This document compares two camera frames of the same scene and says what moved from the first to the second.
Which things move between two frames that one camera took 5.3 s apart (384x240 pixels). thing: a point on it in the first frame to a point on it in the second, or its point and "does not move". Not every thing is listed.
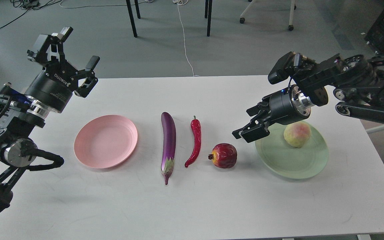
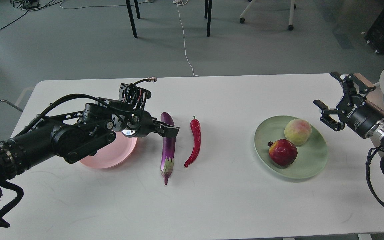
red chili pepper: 196,131 does not move
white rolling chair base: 293,6 does not move
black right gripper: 289,105 to 360,115
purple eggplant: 168,145 does not move
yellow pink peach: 297,134 does not move
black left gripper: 53,88 to 141,125
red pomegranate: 224,155 to 283,152
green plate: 290,161 does not move
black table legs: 137,10 does not move
